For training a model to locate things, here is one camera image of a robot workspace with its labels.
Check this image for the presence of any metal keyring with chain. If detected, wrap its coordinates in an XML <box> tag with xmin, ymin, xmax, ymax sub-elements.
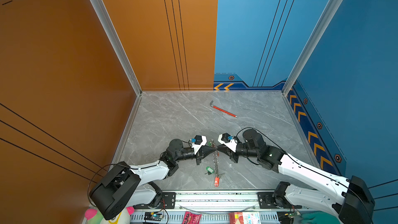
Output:
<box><xmin>209</xmin><ymin>139</ymin><xmax>222</xmax><ymax>178</ymax></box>

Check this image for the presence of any green key tag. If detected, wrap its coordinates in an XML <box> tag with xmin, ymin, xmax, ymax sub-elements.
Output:
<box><xmin>206</xmin><ymin>167</ymin><xmax>215</xmax><ymax>175</ymax></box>

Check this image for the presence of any red key tag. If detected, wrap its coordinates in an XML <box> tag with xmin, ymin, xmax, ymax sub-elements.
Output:
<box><xmin>214</xmin><ymin>177</ymin><xmax>220</xmax><ymax>187</ymax></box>

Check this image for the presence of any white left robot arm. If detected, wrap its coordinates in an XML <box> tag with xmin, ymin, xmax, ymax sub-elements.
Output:
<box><xmin>87</xmin><ymin>136</ymin><xmax>217</xmax><ymax>220</ymax></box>

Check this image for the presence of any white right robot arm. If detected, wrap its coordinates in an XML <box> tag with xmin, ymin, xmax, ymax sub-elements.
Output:
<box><xmin>217</xmin><ymin>128</ymin><xmax>375</xmax><ymax>224</ymax></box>

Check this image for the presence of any pink snack packet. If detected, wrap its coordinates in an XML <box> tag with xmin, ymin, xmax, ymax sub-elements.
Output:
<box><xmin>182</xmin><ymin>211</ymin><xmax>202</xmax><ymax>224</ymax></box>

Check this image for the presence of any red white box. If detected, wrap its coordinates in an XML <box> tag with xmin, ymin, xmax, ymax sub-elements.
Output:
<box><xmin>229</xmin><ymin>212</ymin><xmax>261</xmax><ymax>224</ymax></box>

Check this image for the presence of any green circuit board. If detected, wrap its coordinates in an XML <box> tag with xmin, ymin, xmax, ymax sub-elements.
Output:
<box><xmin>144</xmin><ymin>212</ymin><xmax>164</xmax><ymax>224</ymax></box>

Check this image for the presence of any green cloth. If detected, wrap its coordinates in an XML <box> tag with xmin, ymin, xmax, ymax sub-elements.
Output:
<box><xmin>301</xmin><ymin>212</ymin><xmax>340</xmax><ymax>224</ymax></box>

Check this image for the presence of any pink green plush toy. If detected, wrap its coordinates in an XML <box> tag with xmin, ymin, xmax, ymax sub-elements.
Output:
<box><xmin>84</xmin><ymin>206</ymin><xmax>135</xmax><ymax>224</ymax></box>

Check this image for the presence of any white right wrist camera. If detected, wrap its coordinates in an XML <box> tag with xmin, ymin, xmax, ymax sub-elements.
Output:
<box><xmin>218</xmin><ymin>133</ymin><xmax>238</xmax><ymax>152</ymax></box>

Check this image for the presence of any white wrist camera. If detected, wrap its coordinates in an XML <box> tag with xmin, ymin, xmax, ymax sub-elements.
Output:
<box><xmin>189</xmin><ymin>135</ymin><xmax>207</xmax><ymax>155</ymax></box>
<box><xmin>218</xmin><ymin>133</ymin><xmax>238</xmax><ymax>152</ymax></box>

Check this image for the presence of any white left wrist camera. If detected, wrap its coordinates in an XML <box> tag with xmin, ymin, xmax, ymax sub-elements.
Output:
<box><xmin>189</xmin><ymin>135</ymin><xmax>207</xmax><ymax>155</ymax></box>

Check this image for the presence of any red handled hex key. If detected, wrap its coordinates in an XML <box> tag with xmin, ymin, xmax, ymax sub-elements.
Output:
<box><xmin>210</xmin><ymin>101</ymin><xmax>238</xmax><ymax>118</ymax></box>

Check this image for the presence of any aluminium front rail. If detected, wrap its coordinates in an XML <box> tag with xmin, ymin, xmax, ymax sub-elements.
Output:
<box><xmin>124</xmin><ymin>189</ymin><xmax>347</xmax><ymax>212</ymax></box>

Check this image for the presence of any aluminium corner post right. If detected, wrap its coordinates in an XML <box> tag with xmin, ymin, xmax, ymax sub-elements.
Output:
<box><xmin>282</xmin><ymin>0</ymin><xmax>343</xmax><ymax>96</ymax></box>

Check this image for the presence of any aluminium corner post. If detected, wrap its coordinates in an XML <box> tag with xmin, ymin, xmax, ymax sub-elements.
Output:
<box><xmin>282</xmin><ymin>0</ymin><xmax>343</xmax><ymax>96</ymax></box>
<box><xmin>90</xmin><ymin>0</ymin><xmax>142</xmax><ymax>96</ymax></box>

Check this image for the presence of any aluminium corner post left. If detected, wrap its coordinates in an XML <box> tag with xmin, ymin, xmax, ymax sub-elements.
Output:
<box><xmin>90</xmin><ymin>0</ymin><xmax>142</xmax><ymax>96</ymax></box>

